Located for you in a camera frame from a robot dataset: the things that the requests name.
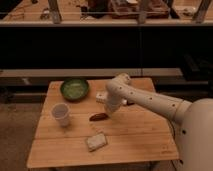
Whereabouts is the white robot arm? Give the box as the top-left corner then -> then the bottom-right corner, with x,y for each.
105,73 -> 213,171

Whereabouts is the wooden table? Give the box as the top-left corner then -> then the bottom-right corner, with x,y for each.
27,80 -> 179,169

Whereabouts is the translucent plastic cup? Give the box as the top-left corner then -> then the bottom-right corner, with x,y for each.
51,103 -> 70,127

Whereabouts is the red pepper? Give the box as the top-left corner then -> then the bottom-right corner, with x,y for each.
89,113 -> 109,121

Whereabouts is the wooden shelf bench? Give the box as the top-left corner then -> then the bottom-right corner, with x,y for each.
0,68 -> 182,78

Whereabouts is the white packet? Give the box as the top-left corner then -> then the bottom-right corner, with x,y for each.
96,92 -> 107,103

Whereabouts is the green bowl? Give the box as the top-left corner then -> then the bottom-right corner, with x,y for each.
60,78 -> 89,101

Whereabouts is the brown chocolate bar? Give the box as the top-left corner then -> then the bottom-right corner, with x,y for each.
126,100 -> 135,106

